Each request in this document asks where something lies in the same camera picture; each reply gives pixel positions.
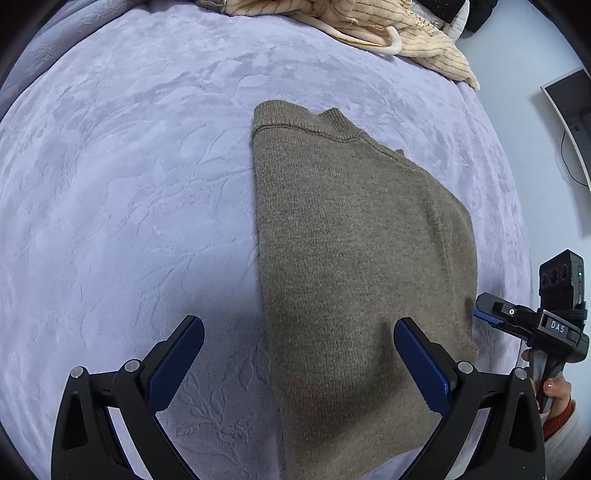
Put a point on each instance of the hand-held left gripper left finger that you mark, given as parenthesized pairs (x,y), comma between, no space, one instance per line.
(178,364)

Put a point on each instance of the black jacket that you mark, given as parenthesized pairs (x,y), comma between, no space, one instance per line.
(480,11)

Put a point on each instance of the lavender plush blanket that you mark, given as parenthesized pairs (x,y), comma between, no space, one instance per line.
(138,184)

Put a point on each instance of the white framed wall screen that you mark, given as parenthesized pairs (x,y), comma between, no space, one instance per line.
(572,106)

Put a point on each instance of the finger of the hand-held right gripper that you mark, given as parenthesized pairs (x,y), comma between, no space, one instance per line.
(510,309)
(496,320)

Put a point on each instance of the person's right forearm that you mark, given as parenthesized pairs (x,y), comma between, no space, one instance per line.
(568,443)

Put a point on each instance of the person's right hand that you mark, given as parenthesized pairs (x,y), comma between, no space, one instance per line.
(561,390)

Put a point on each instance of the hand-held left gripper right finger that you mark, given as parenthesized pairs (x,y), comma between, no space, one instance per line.
(422,364)

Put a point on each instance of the black flat cloth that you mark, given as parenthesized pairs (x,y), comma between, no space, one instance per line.
(434,7)

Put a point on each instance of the white fleece garment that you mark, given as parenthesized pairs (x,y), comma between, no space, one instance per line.
(457,23)

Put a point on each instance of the cream striped garment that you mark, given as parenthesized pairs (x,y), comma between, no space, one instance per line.
(415,41)

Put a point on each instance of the grey plush duvet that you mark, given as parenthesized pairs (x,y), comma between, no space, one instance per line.
(69,27)

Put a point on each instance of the taupe knit sweater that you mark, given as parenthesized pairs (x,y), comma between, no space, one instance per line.
(351,240)

